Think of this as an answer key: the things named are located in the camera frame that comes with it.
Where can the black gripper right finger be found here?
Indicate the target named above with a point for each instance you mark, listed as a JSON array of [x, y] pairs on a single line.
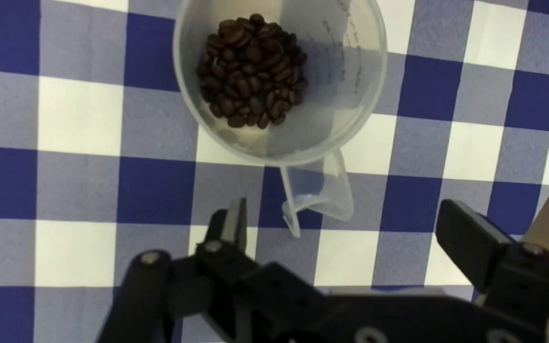
[[477, 248]]

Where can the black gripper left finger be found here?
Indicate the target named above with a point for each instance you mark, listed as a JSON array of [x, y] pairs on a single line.
[[223, 286]]

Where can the clear plastic measuring jug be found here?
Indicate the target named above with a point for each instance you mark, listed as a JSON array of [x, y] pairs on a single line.
[[337, 95]]

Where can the coffee beans of jug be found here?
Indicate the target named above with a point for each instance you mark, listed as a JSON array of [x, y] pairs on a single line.
[[252, 69]]

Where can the blue white checkered tablecloth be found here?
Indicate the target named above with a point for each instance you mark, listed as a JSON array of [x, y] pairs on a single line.
[[76, 114]]

